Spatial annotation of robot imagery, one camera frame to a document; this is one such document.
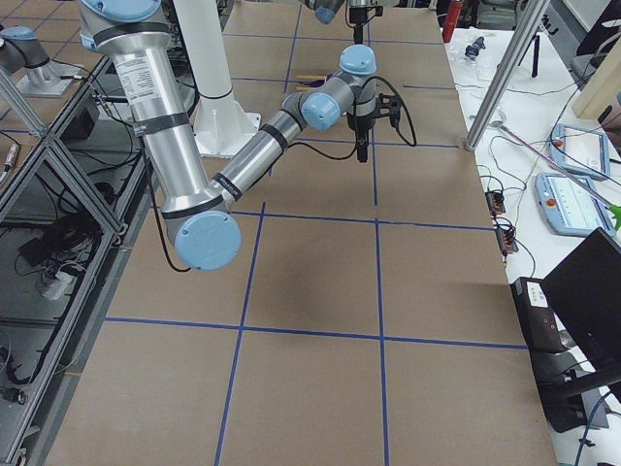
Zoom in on far blue teach pendant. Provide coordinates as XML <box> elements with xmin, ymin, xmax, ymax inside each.
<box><xmin>550</xmin><ymin>123</ymin><xmax>610</xmax><ymax>181</ymax></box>

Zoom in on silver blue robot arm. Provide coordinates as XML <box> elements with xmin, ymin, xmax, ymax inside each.
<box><xmin>79</xmin><ymin>1</ymin><xmax>380</xmax><ymax>271</ymax></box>
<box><xmin>300</xmin><ymin>0</ymin><xmax>389</xmax><ymax>45</ymax></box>

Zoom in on red cylinder bottle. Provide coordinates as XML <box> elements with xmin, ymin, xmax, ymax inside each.
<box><xmin>441</xmin><ymin>0</ymin><xmax>463</xmax><ymax>44</ymax></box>

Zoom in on black monitor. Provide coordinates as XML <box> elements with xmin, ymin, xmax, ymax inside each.
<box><xmin>540</xmin><ymin>228</ymin><xmax>620</xmax><ymax>369</ymax></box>

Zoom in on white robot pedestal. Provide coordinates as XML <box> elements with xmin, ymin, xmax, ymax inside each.
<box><xmin>174</xmin><ymin>0</ymin><xmax>261</xmax><ymax>158</ymax></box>

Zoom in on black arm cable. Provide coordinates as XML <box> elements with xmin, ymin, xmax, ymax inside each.
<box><xmin>145</xmin><ymin>75</ymin><xmax>418</xmax><ymax>273</ymax></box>

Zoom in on near orange connector block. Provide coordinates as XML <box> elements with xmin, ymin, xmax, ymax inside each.
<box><xmin>495</xmin><ymin>224</ymin><xmax>519</xmax><ymax>257</ymax></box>

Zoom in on far orange connector block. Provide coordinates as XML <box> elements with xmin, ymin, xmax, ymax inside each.
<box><xmin>485</xmin><ymin>189</ymin><xmax>506</xmax><ymax>216</ymax></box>

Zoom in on near blue teach pendant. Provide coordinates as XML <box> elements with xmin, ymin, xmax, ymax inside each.
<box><xmin>535</xmin><ymin>173</ymin><xmax>616</xmax><ymax>238</ymax></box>

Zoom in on white wooden towel rack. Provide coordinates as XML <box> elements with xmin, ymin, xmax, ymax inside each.
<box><xmin>294</xmin><ymin>75</ymin><xmax>328</xmax><ymax>91</ymax></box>

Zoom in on aluminium frame post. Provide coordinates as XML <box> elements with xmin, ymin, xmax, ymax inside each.
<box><xmin>465</xmin><ymin>0</ymin><xmax>550</xmax><ymax>151</ymax></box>

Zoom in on dark blue folded umbrella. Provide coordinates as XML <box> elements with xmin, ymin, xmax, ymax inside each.
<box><xmin>465</xmin><ymin>36</ymin><xmax>486</xmax><ymax>61</ymax></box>

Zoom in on black computer box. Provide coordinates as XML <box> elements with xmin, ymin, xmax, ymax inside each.
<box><xmin>510</xmin><ymin>277</ymin><xmax>575</xmax><ymax>354</ymax></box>

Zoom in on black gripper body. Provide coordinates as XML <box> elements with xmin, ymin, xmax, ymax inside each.
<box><xmin>346</xmin><ymin>0</ymin><xmax>383</xmax><ymax>27</ymax></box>
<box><xmin>346</xmin><ymin>93</ymin><xmax>402</xmax><ymax>141</ymax></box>

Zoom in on metal reacher grabber stick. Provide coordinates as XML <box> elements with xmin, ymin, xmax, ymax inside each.
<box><xmin>495</xmin><ymin>114</ymin><xmax>621</xmax><ymax>233</ymax></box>

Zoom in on blue teach pendant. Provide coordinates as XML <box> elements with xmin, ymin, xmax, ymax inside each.
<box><xmin>535</xmin><ymin>173</ymin><xmax>616</xmax><ymax>238</ymax></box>
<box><xmin>550</xmin><ymin>123</ymin><xmax>610</xmax><ymax>181</ymax></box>

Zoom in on orange connector block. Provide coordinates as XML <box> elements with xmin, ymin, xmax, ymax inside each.
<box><xmin>495</xmin><ymin>224</ymin><xmax>519</xmax><ymax>257</ymax></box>
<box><xmin>485</xmin><ymin>189</ymin><xmax>506</xmax><ymax>216</ymax></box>

